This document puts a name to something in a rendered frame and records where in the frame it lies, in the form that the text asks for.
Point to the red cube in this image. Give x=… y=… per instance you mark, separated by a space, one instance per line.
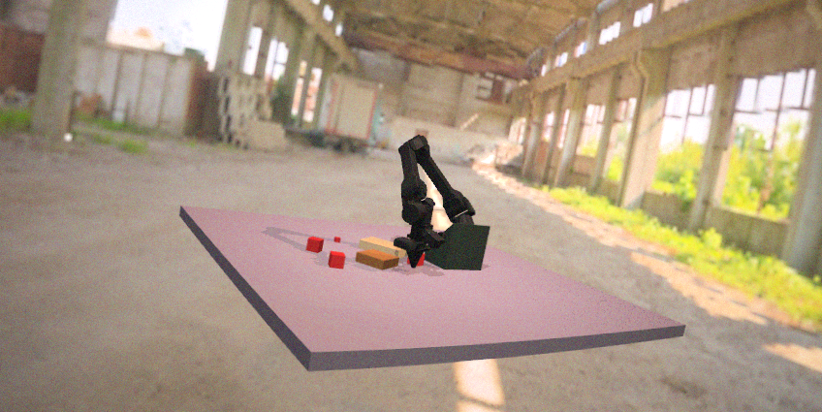
x=337 y=260
x=421 y=262
x=314 y=244

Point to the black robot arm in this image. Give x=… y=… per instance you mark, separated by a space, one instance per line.
x=413 y=190

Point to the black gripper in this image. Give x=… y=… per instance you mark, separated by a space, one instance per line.
x=415 y=248

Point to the pale yellow rectangular board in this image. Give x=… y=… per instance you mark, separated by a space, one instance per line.
x=382 y=246

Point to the orange square block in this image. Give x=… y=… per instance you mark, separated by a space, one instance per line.
x=376 y=259

